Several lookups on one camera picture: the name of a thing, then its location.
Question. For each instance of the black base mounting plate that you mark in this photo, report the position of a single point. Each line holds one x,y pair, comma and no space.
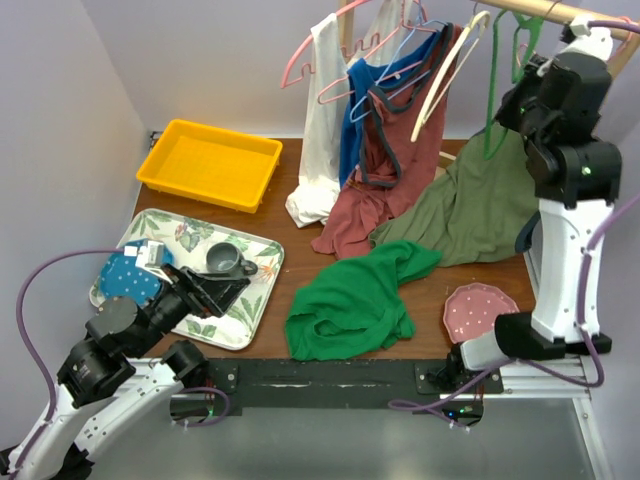
355,384

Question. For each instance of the wooden clothes rail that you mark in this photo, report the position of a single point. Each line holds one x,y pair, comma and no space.
560,13

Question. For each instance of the rust red tank top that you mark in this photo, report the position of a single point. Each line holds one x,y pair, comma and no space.
393,171

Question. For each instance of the pink dotted plate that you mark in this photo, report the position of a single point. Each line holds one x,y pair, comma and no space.
471,310

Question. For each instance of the green plastic hanger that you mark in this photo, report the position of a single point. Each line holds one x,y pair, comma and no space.
533,26

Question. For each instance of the yellow plastic bin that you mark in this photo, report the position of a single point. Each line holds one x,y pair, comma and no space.
212,165

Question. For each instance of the pink hanger right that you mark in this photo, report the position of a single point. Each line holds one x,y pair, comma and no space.
613,41

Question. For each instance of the blue dotted plate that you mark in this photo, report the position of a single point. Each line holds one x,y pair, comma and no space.
121,277

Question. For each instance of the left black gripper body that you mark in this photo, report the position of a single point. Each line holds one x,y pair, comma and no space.
182,292

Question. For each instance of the white tank top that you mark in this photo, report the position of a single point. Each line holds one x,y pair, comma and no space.
318,177

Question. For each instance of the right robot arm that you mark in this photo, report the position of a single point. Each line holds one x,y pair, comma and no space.
555,108

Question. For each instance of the light blue wire hanger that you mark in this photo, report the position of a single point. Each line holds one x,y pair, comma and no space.
363,76

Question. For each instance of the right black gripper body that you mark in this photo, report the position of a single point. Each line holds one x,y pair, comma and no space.
519,110

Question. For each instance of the cream wooden hanger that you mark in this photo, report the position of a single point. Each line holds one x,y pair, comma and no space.
464,46

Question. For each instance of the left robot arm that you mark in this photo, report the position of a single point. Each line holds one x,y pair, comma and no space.
84,412

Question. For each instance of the blue tank top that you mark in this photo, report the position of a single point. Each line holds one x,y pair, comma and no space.
352,134

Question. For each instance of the grey ceramic mug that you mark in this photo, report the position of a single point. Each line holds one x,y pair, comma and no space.
226,260

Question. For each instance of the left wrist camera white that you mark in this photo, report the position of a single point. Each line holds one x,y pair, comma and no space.
148,257

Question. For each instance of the small pink wire hanger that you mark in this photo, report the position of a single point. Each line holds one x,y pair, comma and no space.
341,87

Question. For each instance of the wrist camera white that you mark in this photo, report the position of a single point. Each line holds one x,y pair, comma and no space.
148,257
593,41

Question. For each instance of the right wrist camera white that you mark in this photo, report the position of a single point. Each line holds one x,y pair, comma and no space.
593,41

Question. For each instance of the bright green tank top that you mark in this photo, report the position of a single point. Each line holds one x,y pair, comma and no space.
353,306

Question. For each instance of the olive green tank top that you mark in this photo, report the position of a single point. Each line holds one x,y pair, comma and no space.
475,211

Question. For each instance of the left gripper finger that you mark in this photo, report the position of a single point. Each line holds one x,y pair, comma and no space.
212,282
219,300

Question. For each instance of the floral serving tray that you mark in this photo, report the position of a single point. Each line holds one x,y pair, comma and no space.
187,240

